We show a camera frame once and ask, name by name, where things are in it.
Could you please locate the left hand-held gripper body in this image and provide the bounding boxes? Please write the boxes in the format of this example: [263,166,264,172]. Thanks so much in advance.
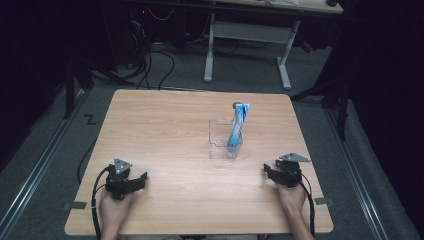
[104,157,138,201]

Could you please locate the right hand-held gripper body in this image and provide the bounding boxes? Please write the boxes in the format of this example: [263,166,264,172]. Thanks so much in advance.
[274,152,313,188]

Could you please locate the white blue toothpaste tube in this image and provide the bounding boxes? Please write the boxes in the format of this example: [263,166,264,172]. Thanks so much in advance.
[226,102,251,158]

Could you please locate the clear plastic organizer box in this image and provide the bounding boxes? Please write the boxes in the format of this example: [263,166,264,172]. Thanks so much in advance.
[208,118,244,160]

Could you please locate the person's right hand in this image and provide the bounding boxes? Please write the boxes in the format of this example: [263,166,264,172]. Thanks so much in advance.
[274,181,308,215]

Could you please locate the grey tape piece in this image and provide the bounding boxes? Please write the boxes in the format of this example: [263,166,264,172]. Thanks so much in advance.
[314,196,335,206]
[62,201,88,211]

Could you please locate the black metal stand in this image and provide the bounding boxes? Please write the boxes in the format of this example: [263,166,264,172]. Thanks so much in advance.
[62,49,136,121]
[290,69,352,142]

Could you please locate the white-legged wooden desk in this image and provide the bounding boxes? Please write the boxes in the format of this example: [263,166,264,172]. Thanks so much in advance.
[202,0,344,91]

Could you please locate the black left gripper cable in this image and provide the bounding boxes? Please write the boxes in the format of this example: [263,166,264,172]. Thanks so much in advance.
[91,165,112,240]

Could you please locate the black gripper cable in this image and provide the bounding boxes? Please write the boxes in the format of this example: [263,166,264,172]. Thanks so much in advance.
[297,181,317,238]
[91,165,112,240]

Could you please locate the thin black floor cable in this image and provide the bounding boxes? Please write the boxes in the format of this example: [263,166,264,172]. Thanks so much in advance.
[76,139,98,185]

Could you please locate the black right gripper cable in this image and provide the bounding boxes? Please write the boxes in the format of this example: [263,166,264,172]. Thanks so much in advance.
[297,181,317,238]

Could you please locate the aluminium floor rail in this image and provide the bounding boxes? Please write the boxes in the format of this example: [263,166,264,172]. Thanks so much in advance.
[323,108,390,240]
[0,89,92,240]

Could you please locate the black floor cables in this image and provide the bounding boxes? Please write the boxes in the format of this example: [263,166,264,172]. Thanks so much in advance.
[130,9,176,91]

